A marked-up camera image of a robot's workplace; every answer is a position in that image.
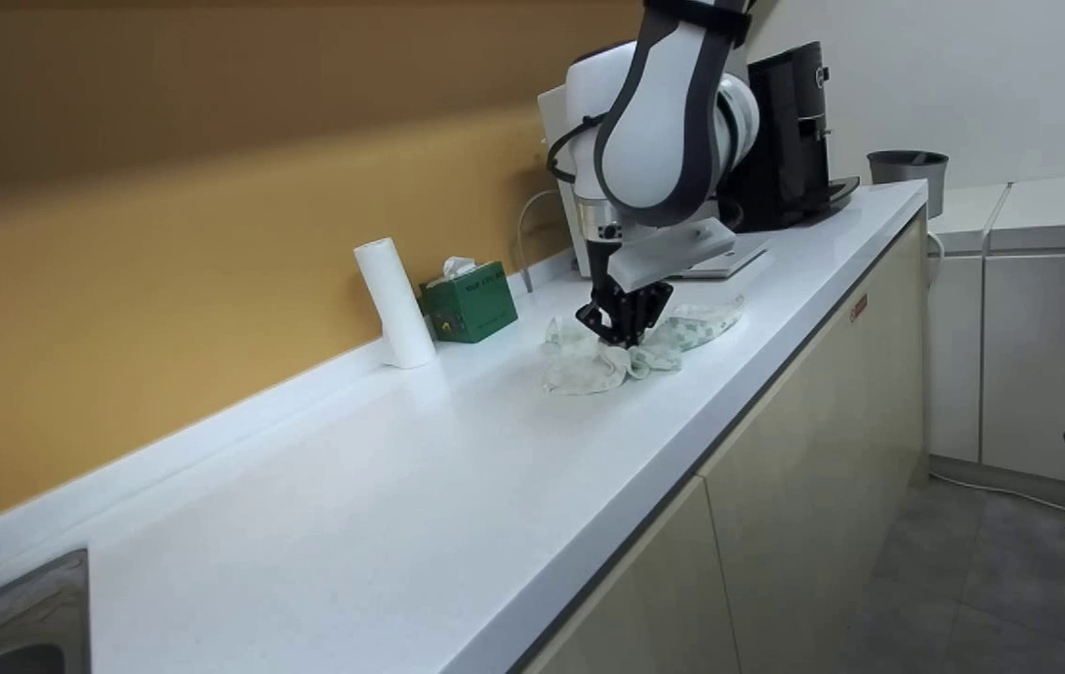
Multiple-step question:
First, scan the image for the grey waste bin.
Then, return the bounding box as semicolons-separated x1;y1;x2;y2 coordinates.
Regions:
867;150;951;222

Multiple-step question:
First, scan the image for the beige cabinet door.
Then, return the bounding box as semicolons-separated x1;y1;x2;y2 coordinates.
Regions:
518;476;745;674
699;212;930;674

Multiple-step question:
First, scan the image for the green tissue box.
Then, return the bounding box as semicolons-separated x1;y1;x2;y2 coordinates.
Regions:
417;256;520;344

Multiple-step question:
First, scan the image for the black coffee machine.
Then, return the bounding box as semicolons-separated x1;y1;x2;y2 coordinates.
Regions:
717;41;862;234

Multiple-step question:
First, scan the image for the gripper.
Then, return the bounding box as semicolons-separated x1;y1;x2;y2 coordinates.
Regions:
576;238;675;350

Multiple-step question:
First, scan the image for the white countertop appliance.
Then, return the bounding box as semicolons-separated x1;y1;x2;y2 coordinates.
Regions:
536;82;773;282

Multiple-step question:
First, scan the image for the white cabinet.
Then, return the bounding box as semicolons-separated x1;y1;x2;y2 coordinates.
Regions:
924;168;1065;492

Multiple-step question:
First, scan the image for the white cable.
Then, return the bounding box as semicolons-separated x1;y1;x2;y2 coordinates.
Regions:
927;472;1065;525

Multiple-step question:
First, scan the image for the steel sink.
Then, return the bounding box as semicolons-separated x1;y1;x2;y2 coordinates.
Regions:
0;549;92;674

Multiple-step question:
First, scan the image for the grey cable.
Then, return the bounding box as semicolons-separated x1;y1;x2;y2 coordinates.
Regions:
515;189;561;294

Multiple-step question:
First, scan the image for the white paper towel roll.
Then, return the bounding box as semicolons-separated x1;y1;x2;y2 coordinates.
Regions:
352;237;439;371

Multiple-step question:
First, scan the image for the white patterned towel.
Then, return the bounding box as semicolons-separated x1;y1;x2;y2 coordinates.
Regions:
540;294;747;397

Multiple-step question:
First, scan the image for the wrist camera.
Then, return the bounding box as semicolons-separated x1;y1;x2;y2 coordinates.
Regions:
606;219;738;292

